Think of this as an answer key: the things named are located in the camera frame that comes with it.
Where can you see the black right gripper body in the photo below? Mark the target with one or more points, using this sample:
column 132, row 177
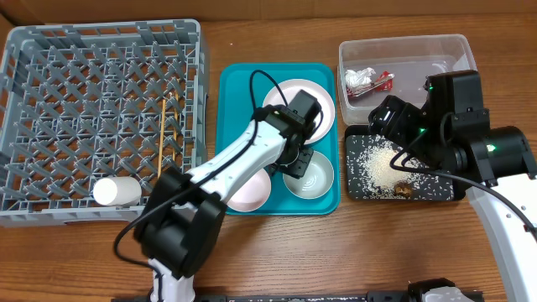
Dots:
column 381, row 119

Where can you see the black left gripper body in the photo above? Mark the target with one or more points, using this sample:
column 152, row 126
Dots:
column 295, row 164

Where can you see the grey bowl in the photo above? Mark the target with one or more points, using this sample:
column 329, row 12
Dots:
column 317, row 180

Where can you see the red snack wrapper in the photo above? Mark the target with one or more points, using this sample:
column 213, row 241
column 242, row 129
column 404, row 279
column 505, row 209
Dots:
column 384, row 82

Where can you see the small white plate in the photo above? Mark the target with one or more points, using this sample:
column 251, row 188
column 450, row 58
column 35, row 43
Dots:
column 253, row 194

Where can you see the white tissue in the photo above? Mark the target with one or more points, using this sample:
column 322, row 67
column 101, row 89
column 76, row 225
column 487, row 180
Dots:
column 358, row 78

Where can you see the large white plate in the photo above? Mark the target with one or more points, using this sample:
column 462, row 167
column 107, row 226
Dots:
column 325, row 119

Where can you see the white paper cup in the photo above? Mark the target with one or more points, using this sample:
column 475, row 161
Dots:
column 117, row 191

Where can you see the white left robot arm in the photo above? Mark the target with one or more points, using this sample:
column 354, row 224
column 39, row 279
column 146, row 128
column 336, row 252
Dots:
column 180, row 223

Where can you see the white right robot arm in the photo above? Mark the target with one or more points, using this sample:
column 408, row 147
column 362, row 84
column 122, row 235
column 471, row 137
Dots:
column 494, row 168

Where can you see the grey dishwasher rack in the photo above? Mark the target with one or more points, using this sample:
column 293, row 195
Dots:
column 82, row 102

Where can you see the black tray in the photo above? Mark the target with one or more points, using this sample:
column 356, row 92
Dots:
column 419, row 189

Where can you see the clear plastic bin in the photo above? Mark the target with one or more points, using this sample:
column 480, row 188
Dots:
column 410, row 59

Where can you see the teal plastic tray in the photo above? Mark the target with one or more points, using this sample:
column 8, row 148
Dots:
column 233, row 115

